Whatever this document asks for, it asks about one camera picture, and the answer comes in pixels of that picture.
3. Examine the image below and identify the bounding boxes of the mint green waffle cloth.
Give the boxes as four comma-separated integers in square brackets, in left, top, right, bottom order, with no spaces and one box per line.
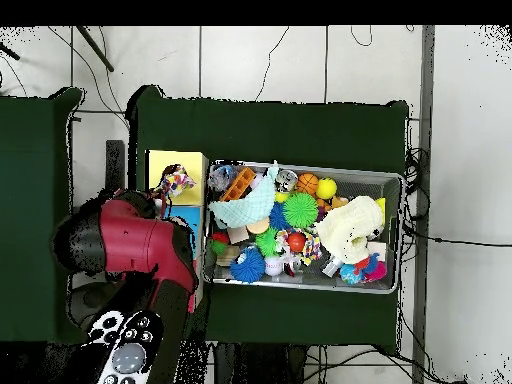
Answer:
[209,162,281,231]

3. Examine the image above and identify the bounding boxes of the colourful patterned cloth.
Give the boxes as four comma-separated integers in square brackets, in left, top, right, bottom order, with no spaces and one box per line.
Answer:
[151,163,198,201]

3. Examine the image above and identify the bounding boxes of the wooden three-hole box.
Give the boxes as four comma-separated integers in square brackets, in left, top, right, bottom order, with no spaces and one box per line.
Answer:
[143,149,210,315]

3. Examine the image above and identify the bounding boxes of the clear mesh bin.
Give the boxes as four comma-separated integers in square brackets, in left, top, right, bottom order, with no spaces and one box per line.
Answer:
[202,161,403,296]

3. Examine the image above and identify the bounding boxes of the round wooden disc toy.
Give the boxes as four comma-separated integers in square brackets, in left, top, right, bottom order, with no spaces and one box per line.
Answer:
[246,217,271,237]

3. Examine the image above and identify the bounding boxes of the silver drink can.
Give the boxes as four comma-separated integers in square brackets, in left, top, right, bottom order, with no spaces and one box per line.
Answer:
[275,169,299,193]

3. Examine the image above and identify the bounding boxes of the green spiky ball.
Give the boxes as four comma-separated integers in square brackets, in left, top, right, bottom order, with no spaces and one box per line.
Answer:
[283,191,320,229]

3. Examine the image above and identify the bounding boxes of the large blue spiky ball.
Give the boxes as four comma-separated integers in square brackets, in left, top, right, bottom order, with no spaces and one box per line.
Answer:
[231,247,267,285]

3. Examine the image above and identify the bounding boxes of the small orange basketball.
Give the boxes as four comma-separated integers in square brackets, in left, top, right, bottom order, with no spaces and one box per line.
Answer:
[296,172,320,196]

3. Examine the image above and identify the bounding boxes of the yellow ball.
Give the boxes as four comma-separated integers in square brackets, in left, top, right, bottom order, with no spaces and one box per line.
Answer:
[316,178,338,200]

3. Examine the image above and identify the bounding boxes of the cream waffle cloth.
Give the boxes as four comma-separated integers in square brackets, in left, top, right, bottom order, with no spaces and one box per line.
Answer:
[315,195,385,265]

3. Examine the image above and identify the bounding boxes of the black panel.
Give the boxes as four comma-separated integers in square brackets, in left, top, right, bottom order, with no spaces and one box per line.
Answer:
[105,139,126,193]

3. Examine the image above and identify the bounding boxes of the black rod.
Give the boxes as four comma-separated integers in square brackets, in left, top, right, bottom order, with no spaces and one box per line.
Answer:
[76,26,115,73]

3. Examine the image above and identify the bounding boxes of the green side table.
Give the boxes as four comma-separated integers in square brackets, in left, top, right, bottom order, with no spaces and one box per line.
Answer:
[0,86,91,345]

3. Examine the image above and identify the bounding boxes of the black floor cable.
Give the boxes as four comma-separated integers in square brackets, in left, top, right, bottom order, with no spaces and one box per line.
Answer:
[402,227,512,248]

